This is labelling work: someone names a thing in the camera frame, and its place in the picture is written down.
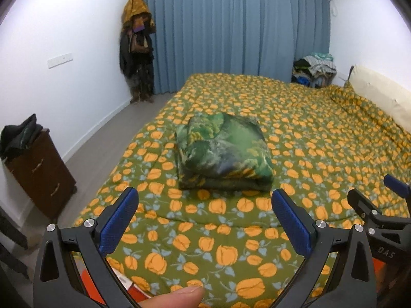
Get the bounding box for green landscape print jacket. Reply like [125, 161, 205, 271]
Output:
[175, 112, 276, 191]

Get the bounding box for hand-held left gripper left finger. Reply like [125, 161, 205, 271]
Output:
[33, 187, 142, 308]

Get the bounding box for black clothing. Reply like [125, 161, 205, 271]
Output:
[0, 114, 44, 160]

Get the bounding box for blue curtain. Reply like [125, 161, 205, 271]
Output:
[133, 0, 331, 95]

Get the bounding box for orange cloth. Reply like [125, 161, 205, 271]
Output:
[74, 253, 106, 307]

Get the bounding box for dark hanging coats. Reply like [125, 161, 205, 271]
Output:
[119, 22, 155, 104]

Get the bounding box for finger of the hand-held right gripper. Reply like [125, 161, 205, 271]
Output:
[384, 174, 411, 201]
[347, 188, 390, 228]

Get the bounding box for mustard hooded garment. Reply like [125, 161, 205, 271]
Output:
[122, 0, 157, 34]

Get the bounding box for cream pillow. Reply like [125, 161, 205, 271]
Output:
[348, 65, 411, 132]

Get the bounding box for orange floral bedspread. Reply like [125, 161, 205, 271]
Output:
[72, 72, 411, 308]

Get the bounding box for white wall switch panel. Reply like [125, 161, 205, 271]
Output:
[48, 52, 73, 69]

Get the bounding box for brown wooden dresser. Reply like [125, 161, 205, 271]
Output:
[5, 128, 78, 222]

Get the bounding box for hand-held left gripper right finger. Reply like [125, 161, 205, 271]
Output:
[271, 189, 378, 308]

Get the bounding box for pile of mixed clothes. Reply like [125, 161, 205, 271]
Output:
[292, 52, 338, 88]

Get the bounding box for dark chair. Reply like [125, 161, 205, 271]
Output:
[0, 205, 33, 280]

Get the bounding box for person's left hand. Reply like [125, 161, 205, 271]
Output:
[136, 286, 206, 308]

